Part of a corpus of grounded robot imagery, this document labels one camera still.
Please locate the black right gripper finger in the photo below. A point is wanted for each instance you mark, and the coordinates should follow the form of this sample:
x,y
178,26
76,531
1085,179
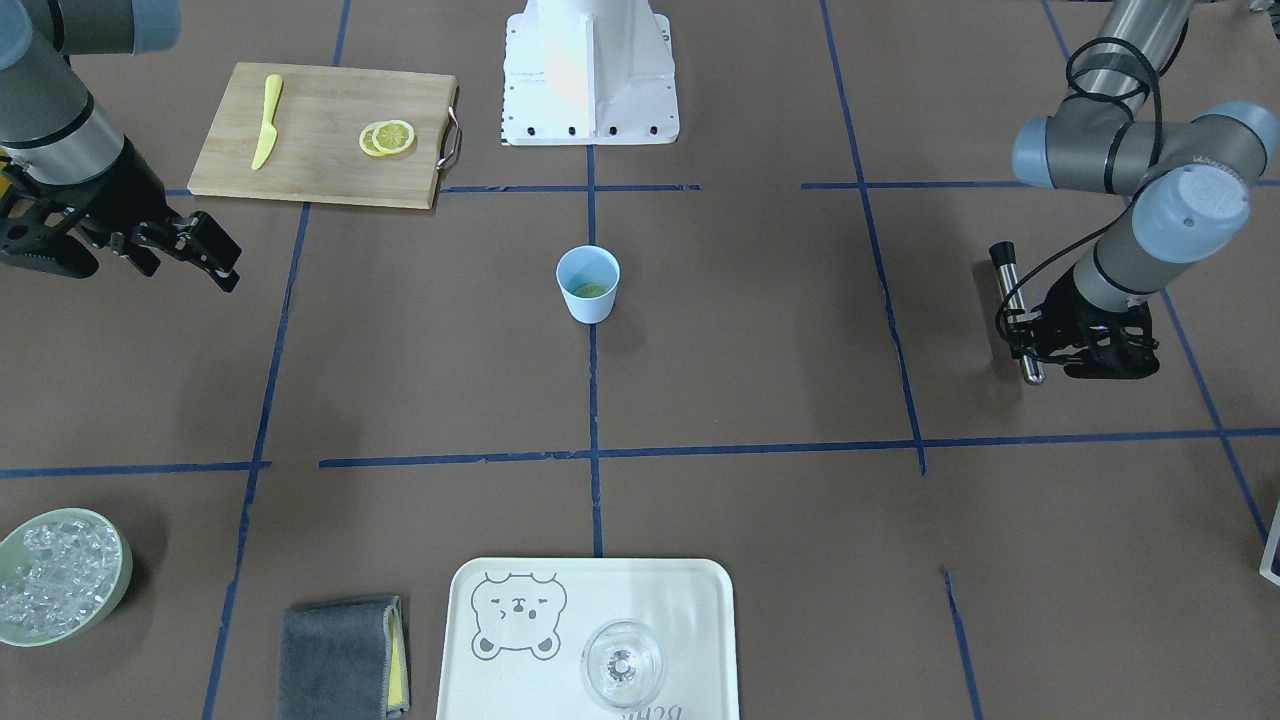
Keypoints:
x,y
197,240

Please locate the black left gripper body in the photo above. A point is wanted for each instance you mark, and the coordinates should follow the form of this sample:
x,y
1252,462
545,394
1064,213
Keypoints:
x,y
1068,303

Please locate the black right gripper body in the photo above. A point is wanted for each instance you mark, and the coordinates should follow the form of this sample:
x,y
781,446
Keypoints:
x,y
122,208

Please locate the steel muddler with black cap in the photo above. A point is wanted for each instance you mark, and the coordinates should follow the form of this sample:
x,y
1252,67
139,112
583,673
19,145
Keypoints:
x,y
1011,307

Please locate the light blue cup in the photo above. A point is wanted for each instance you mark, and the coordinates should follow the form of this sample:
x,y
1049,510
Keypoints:
x,y
588,278

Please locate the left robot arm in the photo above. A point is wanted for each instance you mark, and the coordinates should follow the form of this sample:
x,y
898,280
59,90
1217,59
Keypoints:
x,y
1188,187

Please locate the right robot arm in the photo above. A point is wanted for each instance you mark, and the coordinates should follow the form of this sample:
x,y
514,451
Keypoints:
x,y
73,182

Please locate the yellow plastic knife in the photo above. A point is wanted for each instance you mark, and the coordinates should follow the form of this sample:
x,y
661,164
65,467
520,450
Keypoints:
x,y
268,133

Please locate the wooden cutting board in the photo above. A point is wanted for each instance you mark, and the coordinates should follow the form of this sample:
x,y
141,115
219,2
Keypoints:
x,y
319,117

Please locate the green bowl with ice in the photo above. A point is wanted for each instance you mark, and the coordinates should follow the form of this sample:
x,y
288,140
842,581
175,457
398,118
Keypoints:
x,y
63,572

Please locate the grey folded cloth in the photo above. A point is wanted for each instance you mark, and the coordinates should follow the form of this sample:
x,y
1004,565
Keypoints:
x,y
344,660

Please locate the cream bear tray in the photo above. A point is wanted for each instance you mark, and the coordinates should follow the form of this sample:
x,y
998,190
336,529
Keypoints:
x,y
516,629

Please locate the wine glass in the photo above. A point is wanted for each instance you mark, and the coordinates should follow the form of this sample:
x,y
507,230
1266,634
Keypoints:
x,y
624,665

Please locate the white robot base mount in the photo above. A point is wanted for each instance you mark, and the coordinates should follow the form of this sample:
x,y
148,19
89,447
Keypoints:
x,y
589,73

